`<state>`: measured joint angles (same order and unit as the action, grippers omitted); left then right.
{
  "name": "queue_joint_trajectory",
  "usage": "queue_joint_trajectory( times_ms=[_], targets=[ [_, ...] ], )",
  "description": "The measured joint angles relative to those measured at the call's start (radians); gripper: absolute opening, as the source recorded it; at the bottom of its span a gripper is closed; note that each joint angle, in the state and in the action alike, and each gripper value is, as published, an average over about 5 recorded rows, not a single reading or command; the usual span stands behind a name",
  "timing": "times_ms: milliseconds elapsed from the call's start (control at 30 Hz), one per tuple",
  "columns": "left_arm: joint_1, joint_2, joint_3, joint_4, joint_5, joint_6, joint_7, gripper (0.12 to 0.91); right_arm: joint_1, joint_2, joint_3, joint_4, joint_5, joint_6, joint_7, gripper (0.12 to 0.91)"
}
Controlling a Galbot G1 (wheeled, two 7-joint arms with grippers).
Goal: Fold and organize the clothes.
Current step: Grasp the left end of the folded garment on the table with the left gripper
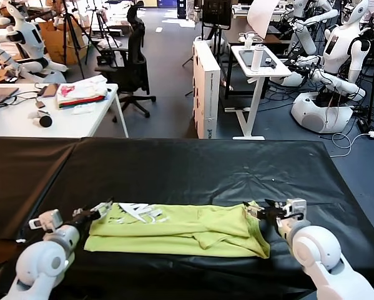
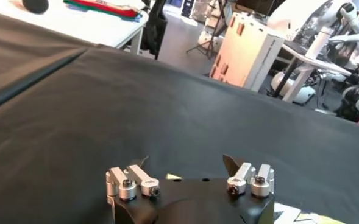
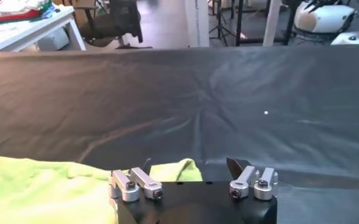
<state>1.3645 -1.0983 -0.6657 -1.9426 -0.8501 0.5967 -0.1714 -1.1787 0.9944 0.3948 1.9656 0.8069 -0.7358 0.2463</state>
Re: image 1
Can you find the tall white cardboard box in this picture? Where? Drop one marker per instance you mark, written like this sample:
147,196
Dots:
205,93

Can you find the black monitor on stand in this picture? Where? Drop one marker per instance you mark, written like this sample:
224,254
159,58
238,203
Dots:
217,12

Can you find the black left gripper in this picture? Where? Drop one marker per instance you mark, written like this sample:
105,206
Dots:
82,220

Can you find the black office chair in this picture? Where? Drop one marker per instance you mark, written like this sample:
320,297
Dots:
136,68

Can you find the white humanoid robot on base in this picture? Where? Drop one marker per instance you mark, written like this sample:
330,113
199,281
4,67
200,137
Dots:
338,53

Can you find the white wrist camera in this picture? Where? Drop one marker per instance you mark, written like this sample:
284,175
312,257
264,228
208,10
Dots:
46,220
296,207

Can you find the yellow-green t-shirt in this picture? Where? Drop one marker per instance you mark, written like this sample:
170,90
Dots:
174,231

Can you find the stack of folded clothes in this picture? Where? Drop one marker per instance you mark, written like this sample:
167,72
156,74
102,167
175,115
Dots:
80,92

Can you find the tall black tripod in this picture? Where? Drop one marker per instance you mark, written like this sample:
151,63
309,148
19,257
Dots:
64,31

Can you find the white work table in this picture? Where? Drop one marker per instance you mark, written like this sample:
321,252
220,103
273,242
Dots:
15,125

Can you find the dark tablet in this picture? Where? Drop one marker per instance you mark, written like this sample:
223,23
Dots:
246,57

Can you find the short black tripod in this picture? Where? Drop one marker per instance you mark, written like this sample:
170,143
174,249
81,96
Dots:
96,14

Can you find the black round speaker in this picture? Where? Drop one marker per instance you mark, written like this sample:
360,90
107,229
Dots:
45,121

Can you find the white curved board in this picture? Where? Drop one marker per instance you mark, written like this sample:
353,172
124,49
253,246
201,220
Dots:
262,18

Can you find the dark wooden desk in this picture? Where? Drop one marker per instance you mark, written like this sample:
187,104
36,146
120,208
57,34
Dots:
272,38

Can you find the white standing desk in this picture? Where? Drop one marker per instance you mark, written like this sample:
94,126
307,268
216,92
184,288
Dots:
252,93

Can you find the white humanoid robot raised arm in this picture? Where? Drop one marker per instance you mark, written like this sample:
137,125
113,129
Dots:
306,37

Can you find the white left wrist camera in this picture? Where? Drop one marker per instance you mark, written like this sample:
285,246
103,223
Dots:
46,220

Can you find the white humanoid robot black waist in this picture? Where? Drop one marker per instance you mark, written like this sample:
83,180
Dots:
30,40

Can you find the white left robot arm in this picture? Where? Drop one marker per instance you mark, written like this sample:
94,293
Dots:
40,265

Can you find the white drone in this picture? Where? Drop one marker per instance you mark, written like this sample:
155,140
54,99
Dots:
249,38

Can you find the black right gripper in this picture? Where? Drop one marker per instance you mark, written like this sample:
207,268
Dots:
274,217

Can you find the white water bottle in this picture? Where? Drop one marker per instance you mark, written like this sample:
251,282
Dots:
257,59

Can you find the dark brown table mat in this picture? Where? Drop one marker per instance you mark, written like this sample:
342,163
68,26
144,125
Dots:
18,175

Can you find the brown phone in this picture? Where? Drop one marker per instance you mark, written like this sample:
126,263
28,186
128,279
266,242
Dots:
51,90

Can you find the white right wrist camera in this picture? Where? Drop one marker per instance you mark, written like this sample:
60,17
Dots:
296,207

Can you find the brown cardboard box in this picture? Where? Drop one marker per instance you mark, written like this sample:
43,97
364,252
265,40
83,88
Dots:
54,47

